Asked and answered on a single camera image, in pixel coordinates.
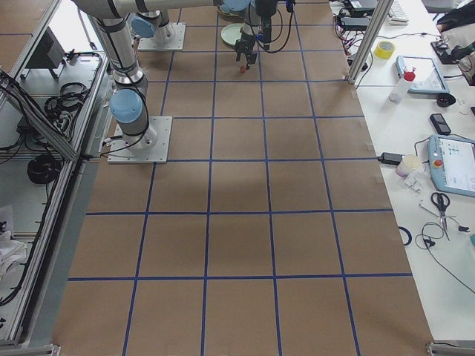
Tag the light green plate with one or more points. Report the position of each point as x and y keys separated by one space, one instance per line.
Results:
x=231 y=33

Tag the wicker fruit basket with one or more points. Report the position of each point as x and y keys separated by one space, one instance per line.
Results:
x=225 y=10

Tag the yellow tape roll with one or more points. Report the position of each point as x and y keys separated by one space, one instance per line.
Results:
x=384 y=49

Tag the white bottle red cap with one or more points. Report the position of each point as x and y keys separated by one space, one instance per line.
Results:
x=403 y=85

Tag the upper blue teach pendant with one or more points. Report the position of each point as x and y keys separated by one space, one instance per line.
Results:
x=429 y=78

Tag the blue teach pendant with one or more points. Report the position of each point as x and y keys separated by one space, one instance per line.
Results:
x=429 y=78
x=451 y=164

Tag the black power adapter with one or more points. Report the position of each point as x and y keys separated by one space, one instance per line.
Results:
x=390 y=158

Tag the white paper cup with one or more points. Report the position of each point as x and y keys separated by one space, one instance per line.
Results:
x=409 y=164

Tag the black round object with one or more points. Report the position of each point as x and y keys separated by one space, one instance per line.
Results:
x=445 y=100

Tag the grey control box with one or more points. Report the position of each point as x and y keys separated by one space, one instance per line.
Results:
x=48 y=54

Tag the black phone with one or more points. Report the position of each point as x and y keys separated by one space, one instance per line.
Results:
x=439 y=124

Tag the lower blue teach pendant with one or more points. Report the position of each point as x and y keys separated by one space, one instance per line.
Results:
x=451 y=164

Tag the black scissors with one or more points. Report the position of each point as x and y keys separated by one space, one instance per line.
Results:
x=441 y=201

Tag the blue tape roll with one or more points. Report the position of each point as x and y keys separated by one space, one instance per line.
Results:
x=409 y=237

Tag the aluminium frame post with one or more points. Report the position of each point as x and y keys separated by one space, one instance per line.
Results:
x=376 y=22

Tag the aluminium side frame rail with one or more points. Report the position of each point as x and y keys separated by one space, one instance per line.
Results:
x=29 y=210

